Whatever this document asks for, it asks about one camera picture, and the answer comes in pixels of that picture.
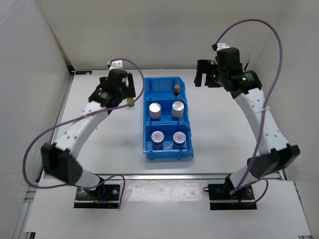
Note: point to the silver-lid blue-label jar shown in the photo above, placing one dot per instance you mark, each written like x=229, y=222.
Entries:
x=177, y=110
x=155, y=111

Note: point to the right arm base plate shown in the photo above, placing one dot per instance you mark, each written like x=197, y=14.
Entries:
x=220, y=200

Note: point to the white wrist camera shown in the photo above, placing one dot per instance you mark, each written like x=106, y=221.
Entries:
x=116, y=64
x=221, y=46

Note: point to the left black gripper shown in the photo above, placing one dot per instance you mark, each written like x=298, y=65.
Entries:
x=130, y=92

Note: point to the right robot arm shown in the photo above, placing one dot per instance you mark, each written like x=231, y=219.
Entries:
x=273, y=153

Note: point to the brown yellow-label bottle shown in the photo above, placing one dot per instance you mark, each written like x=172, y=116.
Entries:
x=176, y=90
x=130, y=102

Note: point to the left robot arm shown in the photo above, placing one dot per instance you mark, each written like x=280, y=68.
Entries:
x=60, y=158

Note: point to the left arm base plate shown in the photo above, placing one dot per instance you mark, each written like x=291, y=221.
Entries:
x=108, y=197

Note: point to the white-lid spice jar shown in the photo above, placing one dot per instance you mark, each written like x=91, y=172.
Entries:
x=157, y=138
x=179, y=139

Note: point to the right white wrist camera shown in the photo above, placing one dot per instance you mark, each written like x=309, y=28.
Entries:
x=221, y=46

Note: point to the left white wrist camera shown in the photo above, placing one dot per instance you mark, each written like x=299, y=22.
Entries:
x=116, y=64

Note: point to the blue bin near compartment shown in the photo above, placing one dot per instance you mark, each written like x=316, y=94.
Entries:
x=168, y=150

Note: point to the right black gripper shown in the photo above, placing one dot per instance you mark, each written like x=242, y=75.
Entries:
x=201, y=68

